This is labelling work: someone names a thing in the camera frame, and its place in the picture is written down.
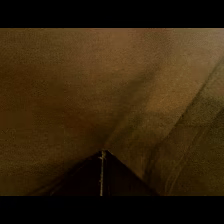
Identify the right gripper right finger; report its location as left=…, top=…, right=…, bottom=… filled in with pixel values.
left=101, top=150, right=158, bottom=197

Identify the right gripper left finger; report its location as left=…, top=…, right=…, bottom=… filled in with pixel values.
left=49, top=150, right=103, bottom=197

